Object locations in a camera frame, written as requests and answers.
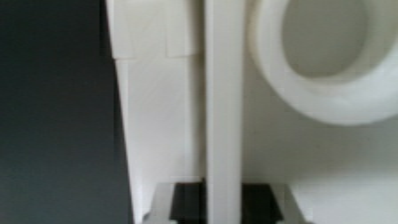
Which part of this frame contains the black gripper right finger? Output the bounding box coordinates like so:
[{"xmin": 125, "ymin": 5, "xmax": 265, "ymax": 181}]
[{"xmin": 240, "ymin": 182, "xmax": 313, "ymax": 224}]

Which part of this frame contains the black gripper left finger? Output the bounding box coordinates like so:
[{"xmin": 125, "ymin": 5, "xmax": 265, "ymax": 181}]
[{"xmin": 153, "ymin": 182, "xmax": 206, "ymax": 224}]

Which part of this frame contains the white U-shaped obstacle fence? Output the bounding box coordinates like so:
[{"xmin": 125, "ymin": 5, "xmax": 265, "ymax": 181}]
[{"xmin": 105, "ymin": 0, "xmax": 204, "ymax": 224}]

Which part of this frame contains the white square table top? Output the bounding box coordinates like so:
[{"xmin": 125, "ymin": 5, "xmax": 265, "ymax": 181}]
[{"xmin": 204, "ymin": 0, "xmax": 398, "ymax": 224}]

